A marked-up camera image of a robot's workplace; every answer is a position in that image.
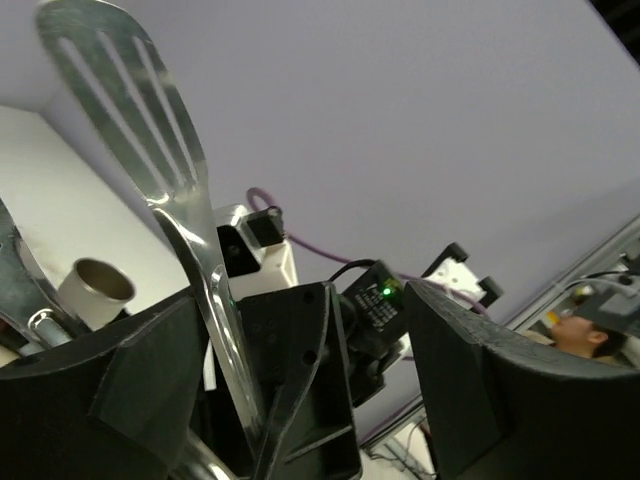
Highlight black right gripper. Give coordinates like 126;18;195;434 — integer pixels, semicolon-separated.
192;282;362;479

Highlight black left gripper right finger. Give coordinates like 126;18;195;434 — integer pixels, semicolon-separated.
404;281;639;479

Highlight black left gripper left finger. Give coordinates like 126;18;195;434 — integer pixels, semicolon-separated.
1;290;204;479

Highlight silver metal tongs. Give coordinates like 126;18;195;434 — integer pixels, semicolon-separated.
0;0;269;480

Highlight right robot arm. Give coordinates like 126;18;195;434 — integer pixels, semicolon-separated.
193;242;409;479

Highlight person's head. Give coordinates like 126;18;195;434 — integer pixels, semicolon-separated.
550;315;627;362

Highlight metal cup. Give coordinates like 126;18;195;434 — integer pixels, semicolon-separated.
58;258;136;331

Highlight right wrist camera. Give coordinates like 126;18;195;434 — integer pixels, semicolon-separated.
214;204;299;300

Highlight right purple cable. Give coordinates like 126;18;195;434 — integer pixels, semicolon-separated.
245;187;489;441

